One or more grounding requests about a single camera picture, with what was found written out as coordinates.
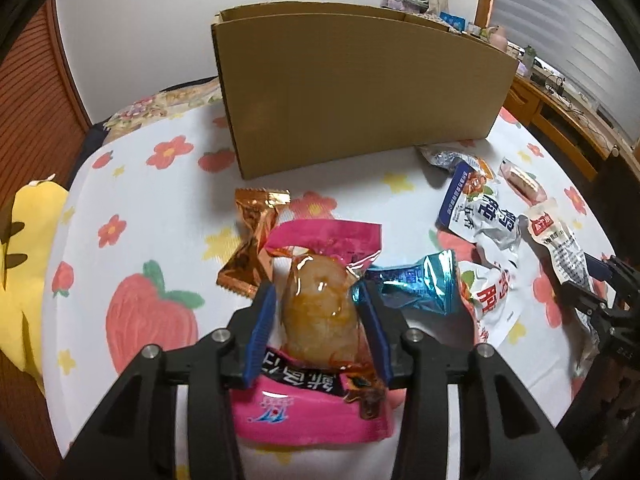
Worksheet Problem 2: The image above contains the grey window blind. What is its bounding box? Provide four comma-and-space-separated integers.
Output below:
492, 0, 640, 126

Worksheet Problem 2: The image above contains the yellow plush toy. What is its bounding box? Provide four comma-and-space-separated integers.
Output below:
0, 175, 71, 396

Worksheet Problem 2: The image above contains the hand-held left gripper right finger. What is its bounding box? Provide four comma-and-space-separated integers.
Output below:
352, 280, 583, 480

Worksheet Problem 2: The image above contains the floral quilt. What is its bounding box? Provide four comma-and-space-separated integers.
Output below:
102, 82, 223, 133

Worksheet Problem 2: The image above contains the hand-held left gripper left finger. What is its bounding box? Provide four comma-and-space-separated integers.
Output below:
65, 282, 278, 480

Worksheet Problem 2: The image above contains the small pink sausage packet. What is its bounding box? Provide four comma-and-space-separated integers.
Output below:
500, 157, 546, 206

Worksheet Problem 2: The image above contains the wooden slatted door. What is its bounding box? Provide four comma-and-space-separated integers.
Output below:
0, 0, 93, 196

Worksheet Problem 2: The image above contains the copper foil snack packet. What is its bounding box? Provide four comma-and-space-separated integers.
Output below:
216, 188, 292, 301

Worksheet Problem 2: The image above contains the silver snack packet orange print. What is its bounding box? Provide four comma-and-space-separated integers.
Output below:
416, 144, 496, 183

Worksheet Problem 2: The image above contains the pink snack packet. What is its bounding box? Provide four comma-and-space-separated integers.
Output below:
231, 219, 396, 447

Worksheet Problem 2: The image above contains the white snack packet red print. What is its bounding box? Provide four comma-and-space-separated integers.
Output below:
457, 260, 523, 348

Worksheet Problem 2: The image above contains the fruit and flower print cloth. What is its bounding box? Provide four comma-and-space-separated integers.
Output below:
42, 95, 621, 461

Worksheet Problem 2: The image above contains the wooden cabinet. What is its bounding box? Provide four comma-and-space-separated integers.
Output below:
505, 75, 640, 181

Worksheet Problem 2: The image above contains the white packet red label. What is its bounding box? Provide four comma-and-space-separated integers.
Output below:
520, 197, 601, 376

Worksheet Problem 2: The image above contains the white snack packet blue edge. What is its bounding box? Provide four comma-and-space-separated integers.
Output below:
435, 157, 523, 261

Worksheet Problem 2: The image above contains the blue foil snack packet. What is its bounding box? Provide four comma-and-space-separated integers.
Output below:
352, 250, 458, 316

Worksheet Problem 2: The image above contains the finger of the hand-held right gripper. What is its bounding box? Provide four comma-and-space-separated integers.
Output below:
562, 282, 640, 353
582, 252, 640, 293

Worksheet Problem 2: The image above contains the cardboard box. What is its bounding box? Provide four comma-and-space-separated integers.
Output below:
210, 1, 521, 181

